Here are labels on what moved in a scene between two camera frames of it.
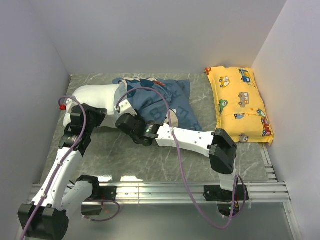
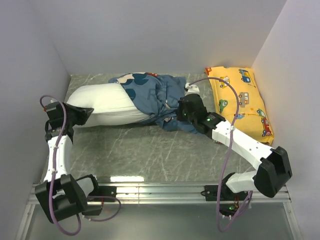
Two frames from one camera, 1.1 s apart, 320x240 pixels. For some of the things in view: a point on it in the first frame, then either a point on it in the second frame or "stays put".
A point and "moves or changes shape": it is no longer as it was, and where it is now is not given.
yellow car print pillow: x=242 y=113 stays put
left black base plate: x=103 y=193 stays put
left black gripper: x=98 y=111 → x=82 y=113
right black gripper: x=138 y=119 → x=180 y=116
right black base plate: x=215 y=193 stays put
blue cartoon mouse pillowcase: x=166 y=101 moves or changes shape
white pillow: x=103 y=96 moves or changes shape
